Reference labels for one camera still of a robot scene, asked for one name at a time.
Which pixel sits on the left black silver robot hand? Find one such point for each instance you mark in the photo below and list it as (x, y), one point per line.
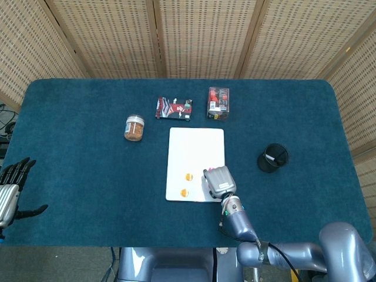
(7, 205)

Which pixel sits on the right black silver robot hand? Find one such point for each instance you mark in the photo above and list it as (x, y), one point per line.
(221, 180)

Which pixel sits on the orange token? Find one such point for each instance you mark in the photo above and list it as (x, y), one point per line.
(184, 192)
(189, 177)

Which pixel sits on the white magnetic board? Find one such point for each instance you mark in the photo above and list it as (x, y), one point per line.
(188, 147)

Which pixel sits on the black mesh pen holder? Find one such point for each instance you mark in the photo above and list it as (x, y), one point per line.
(268, 166)

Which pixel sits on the black white marker pen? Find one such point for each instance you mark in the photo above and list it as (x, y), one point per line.
(274, 159)

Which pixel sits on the clear plastic box red contents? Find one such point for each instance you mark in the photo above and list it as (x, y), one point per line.
(218, 103)

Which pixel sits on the blue carpet table mat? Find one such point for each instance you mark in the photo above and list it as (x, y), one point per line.
(88, 176)

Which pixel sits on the black red card box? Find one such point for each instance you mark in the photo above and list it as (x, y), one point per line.
(173, 109)

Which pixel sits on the grey-blue robot torso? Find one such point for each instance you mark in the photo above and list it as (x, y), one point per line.
(170, 264)

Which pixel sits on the metal table leg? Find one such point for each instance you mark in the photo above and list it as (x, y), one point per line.
(256, 274)

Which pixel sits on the clear jar with brown contents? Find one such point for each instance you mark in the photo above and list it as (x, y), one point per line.
(134, 128)

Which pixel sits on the woven rattan folding screen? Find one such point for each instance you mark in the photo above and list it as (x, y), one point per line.
(199, 35)

